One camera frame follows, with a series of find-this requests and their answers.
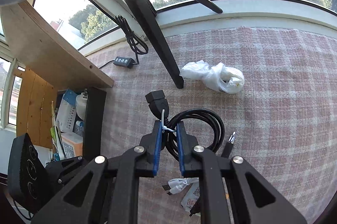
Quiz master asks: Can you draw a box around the black storage tray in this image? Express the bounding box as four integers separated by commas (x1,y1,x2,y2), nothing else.
54,87,106,161

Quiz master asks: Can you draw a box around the black USB cable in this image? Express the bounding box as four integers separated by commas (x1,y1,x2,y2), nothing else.
145,90,226,161

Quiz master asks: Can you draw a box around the ring light power cable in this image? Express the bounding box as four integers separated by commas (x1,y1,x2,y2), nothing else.
98,14,150,70

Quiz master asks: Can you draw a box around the orange white packet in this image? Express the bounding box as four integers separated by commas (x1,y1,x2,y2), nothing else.
61,132,83,158

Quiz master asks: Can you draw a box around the wooden board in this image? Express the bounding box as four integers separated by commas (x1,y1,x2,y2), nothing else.
1,1,114,90

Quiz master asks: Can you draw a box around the white flat box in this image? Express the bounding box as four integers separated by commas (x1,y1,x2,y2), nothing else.
56,89,77,133

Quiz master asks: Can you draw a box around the checkered tablecloth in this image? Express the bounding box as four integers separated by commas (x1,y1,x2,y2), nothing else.
88,27,336,223

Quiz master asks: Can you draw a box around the snack packet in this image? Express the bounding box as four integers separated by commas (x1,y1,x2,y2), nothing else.
181,182,200,211

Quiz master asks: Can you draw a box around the white plastic bag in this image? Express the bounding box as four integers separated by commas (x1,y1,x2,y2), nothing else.
180,60,245,94

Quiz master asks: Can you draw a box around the black pen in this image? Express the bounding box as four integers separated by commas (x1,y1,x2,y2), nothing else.
221,131,236,158

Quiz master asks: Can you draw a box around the white coiled cable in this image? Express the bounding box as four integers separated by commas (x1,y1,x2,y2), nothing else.
162,177,199,196

